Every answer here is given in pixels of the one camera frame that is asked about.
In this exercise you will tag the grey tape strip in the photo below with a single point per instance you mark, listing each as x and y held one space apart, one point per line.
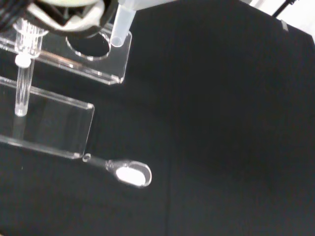
285 25

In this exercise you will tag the black tripod leg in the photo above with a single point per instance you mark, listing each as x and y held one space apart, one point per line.
283 7

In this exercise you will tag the clear glass weighing funnel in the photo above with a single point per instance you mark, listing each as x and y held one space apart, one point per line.
130 175

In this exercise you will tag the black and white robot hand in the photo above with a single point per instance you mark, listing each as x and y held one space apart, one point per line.
73 14

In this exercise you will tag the black bench cloth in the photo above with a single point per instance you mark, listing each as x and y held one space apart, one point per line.
221 135

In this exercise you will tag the clear acrylic funnel stand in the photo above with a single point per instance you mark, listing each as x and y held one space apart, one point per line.
61 127

